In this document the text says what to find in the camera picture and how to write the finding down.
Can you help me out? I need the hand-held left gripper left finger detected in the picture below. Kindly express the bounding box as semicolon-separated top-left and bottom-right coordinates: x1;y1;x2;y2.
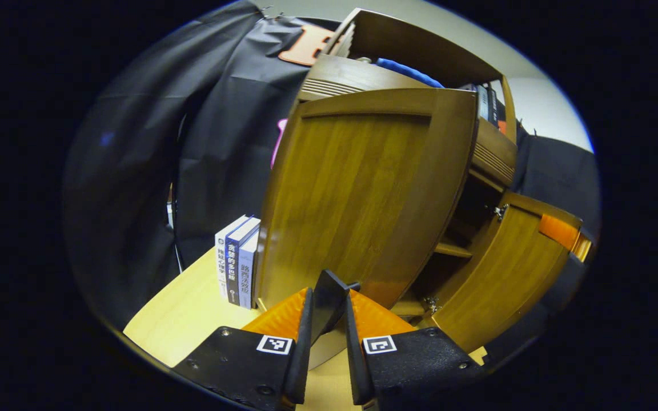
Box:
172;287;314;409

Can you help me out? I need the blue folded towel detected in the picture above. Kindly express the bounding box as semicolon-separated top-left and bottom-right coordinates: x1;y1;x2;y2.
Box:
375;57;445;89

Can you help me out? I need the wooden double-door shoe cabinet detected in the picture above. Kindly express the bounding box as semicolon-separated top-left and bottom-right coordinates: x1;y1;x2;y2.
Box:
296;7;519;320

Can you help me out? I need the light blue standing book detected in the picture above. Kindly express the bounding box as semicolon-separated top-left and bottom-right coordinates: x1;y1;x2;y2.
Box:
239;228;261;310

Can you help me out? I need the black backdrop cloth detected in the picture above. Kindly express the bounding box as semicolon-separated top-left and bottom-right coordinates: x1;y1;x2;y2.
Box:
63;0;601;332

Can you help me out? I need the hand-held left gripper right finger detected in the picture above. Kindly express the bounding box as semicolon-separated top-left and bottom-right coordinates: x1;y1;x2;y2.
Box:
345;288;487;407

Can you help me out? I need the wooden shoe cabinet door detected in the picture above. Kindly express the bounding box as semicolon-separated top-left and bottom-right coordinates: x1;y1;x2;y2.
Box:
255;87;479;370
420;191;584;353

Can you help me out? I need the wooden inner shelf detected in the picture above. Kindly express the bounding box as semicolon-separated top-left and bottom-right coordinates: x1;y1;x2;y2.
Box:
435;243;474;259

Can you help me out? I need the dark blue standing book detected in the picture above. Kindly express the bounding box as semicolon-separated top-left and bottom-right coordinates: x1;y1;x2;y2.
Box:
225;217;261;306

